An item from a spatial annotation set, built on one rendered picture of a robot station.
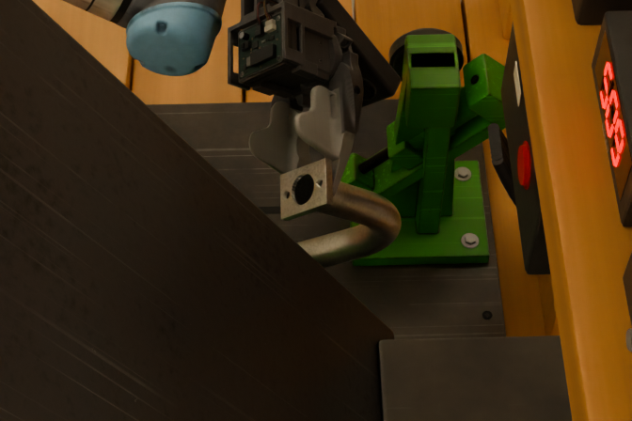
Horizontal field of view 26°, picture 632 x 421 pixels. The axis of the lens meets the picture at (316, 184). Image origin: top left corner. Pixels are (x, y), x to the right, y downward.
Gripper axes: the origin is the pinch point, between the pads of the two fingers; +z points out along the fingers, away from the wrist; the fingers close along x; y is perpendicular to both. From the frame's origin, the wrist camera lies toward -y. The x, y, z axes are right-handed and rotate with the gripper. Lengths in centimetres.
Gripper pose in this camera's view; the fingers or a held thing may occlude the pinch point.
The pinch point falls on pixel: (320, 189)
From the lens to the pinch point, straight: 114.5
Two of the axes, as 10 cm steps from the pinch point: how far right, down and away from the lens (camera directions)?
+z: 0.2, 9.5, -3.2
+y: -7.1, -2.1, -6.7
